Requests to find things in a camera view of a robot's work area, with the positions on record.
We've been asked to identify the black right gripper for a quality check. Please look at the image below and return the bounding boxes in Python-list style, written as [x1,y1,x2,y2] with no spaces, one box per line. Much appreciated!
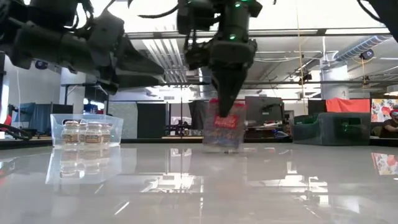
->
[184,37,259,118]

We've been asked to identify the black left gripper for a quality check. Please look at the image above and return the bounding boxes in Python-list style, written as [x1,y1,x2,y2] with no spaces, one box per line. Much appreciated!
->
[9,9,166,96]

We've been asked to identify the red-lidded smoked paprika tin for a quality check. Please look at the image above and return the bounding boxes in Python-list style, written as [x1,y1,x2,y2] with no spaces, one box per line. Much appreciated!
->
[202,98,248,149]

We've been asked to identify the black computer monitor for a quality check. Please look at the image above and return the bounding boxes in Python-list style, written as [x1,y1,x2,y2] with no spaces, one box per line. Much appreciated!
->
[244,95,284,126]

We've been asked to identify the black partition panel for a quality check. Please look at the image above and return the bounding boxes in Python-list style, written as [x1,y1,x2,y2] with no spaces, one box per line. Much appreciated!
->
[136,102,171,139]

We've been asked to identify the clear plastic bin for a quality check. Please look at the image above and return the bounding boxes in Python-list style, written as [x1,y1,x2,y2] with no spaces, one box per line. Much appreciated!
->
[49,113,124,147]

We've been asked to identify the grey overhead rig beam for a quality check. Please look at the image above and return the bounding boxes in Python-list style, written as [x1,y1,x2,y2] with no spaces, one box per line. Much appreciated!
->
[126,27,393,40]

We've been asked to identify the white round pillar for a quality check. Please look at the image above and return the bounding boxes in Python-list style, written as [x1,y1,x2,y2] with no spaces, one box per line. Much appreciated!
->
[320,63,349,100]

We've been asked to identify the dark grey plastic bin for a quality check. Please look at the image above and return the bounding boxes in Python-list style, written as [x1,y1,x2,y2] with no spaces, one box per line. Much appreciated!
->
[291,111,372,146]

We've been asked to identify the blue fabric panel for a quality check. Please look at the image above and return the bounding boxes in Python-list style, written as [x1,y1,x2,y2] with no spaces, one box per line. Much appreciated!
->
[12,102,53,135]

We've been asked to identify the orange cloth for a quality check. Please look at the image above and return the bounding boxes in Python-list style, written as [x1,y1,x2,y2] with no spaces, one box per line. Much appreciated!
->
[325,98,371,114]

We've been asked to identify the floral cloth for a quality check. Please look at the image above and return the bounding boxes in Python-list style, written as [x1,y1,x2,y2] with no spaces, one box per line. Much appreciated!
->
[371,98,398,123]

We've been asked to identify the person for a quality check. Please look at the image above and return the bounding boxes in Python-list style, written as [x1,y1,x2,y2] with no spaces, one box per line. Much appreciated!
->
[378,105,398,139]

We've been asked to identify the ribbed ceiling duct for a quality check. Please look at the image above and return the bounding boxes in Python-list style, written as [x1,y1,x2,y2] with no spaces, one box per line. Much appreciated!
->
[333,34,393,62]

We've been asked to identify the black hanging camera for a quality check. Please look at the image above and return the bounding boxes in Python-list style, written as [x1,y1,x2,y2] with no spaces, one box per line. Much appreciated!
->
[359,49,376,61]

